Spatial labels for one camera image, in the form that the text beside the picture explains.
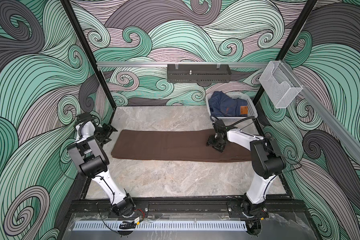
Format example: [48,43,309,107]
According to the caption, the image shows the brown trousers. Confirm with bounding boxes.
[111,129,251,163]

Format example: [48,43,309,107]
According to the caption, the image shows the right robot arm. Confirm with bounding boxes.
[207,129,286,219]

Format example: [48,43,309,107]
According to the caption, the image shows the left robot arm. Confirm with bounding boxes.
[67,113,136,217]

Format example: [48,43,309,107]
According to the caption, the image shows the blue jeans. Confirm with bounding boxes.
[208,92,249,117]

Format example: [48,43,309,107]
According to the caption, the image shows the white plastic basket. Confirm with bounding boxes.
[206,92,258,123]

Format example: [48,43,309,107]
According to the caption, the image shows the black perforated metal tray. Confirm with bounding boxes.
[167,65,232,85]

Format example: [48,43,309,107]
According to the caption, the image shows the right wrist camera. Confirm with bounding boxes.
[213,120,227,133]

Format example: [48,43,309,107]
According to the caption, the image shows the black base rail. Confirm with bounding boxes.
[68,196,307,218]

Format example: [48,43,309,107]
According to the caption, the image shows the aluminium rail back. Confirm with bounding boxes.
[96,61,269,69]

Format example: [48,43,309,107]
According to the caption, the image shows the aluminium rail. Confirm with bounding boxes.
[96,61,269,69]
[281,60,360,165]

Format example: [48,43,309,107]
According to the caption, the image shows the white mesh wall holder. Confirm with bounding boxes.
[259,61,303,109]

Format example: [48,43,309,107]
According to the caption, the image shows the white slotted cable duct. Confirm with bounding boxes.
[73,220,247,232]

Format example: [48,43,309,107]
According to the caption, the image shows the aluminium rail right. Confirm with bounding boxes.
[281,60,360,165]

